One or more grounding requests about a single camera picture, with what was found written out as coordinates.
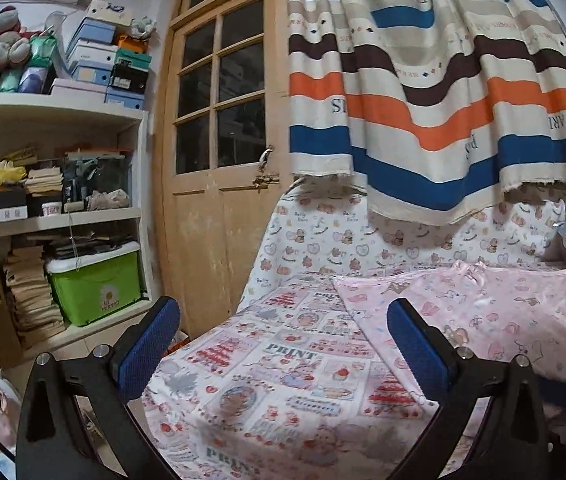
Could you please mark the striped curtain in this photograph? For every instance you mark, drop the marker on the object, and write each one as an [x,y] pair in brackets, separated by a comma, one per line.
[438,85]

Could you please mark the stack of shoe boxes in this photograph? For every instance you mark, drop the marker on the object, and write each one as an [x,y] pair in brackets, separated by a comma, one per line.
[95,60]

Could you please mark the wooden door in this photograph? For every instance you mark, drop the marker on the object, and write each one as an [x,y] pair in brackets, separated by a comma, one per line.
[213,250]

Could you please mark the pink patchwork print bed sheet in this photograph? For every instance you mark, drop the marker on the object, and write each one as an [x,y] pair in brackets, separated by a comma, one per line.
[273,390]

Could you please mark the pink printed pants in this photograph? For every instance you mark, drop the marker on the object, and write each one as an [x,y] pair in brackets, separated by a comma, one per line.
[488,310]

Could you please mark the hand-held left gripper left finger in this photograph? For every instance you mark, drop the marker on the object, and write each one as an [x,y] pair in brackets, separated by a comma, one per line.
[150,345]

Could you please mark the yellow cloth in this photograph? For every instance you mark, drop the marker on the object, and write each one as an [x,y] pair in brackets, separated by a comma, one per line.
[7,172]

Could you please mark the green storage box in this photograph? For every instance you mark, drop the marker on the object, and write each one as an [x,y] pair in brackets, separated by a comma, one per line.
[93,290]

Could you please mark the clear plastic bin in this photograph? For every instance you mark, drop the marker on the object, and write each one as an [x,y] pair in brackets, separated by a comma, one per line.
[98,175]

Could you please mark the blue wrapped packet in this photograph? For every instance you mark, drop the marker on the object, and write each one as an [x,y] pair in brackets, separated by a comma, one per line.
[37,81]

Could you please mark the teal wrapped packet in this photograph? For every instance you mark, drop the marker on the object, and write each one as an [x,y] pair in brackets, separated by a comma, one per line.
[10,81]

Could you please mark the white bear print sheet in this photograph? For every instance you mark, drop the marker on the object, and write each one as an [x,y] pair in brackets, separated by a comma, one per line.
[323,245]

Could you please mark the stack of beige paper bags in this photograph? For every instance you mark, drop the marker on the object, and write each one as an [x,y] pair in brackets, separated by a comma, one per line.
[33,295]

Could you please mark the metal door latch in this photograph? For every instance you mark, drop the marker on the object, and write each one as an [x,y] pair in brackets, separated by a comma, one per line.
[265,172]

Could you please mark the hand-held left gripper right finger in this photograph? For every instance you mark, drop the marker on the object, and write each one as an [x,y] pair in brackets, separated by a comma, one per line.
[415,345]

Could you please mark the white paper cup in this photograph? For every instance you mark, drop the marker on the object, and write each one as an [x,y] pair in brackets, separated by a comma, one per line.
[52,209]

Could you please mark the green wrapped packet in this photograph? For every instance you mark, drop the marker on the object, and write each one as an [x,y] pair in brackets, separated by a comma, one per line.
[43,51]

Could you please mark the white shelf unit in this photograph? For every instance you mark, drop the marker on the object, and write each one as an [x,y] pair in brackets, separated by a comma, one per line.
[63,105]

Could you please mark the black box white label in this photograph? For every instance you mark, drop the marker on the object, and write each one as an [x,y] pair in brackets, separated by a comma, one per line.
[3,205]

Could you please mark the small grey plush toy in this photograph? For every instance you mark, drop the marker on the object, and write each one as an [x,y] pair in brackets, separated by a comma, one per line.
[143,26]

